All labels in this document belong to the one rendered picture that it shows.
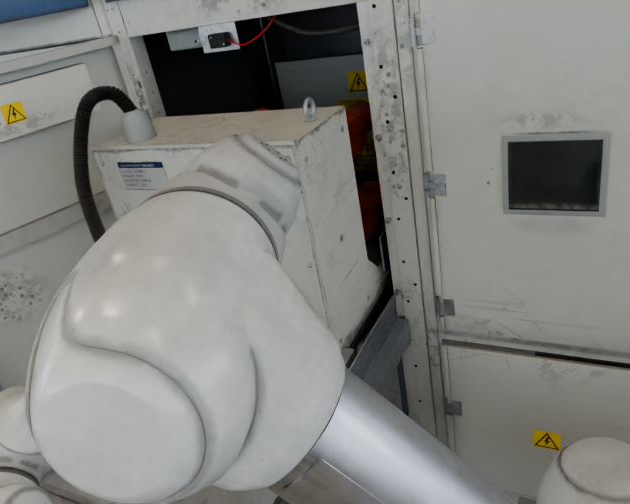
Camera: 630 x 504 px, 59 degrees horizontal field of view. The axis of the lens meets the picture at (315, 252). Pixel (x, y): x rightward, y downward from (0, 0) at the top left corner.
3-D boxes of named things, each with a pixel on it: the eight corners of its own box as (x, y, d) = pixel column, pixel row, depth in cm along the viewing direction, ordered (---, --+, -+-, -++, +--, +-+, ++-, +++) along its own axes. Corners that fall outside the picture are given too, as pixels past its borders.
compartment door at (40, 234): (-21, 416, 134) (-207, 111, 100) (191, 288, 171) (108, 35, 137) (-11, 427, 129) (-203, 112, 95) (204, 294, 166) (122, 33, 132)
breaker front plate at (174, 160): (334, 366, 116) (290, 146, 94) (157, 336, 138) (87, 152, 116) (337, 362, 117) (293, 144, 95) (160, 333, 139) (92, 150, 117)
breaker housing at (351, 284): (339, 364, 116) (295, 140, 94) (158, 333, 139) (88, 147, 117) (410, 247, 155) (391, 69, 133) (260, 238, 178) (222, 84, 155)
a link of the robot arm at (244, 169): (131, 232, 58) (76, 296, 46) (225, 90, 52) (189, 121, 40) (235, 299, 61) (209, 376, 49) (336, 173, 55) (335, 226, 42)
